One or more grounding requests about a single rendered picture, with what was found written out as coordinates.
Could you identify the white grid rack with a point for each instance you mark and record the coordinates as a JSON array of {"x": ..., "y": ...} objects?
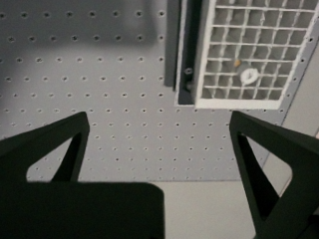
[{"x": 231, "y": 91}]

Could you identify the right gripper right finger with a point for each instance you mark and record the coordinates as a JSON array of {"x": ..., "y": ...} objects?
[{"x": 274, "y": 216}]

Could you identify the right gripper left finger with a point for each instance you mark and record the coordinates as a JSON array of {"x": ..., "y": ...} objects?
[{"x": 20, "y": 151}]

